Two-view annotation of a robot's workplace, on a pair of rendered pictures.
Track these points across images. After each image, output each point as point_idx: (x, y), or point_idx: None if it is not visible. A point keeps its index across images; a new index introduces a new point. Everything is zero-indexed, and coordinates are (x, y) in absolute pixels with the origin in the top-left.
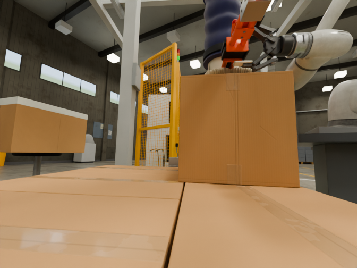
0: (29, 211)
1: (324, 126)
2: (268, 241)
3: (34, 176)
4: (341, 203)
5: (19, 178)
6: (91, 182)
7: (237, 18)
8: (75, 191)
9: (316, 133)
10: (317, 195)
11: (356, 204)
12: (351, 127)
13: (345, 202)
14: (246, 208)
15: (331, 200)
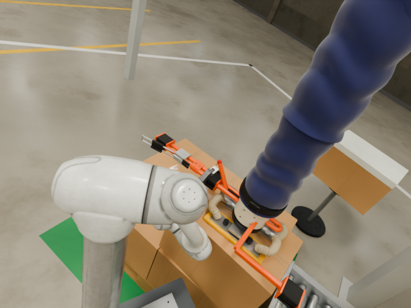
0: (185, 171)
1: (167, 294)
2: None
3: (238, 177)
4: (140, 225)
5: (231, 173)
6: None
7: (257, 162)
8: None
9: (168, 283)
10: (148, 233)
11: (137, 228)
12: (146, 305)
13: (140, 229)
14: None
15: (144, 228)
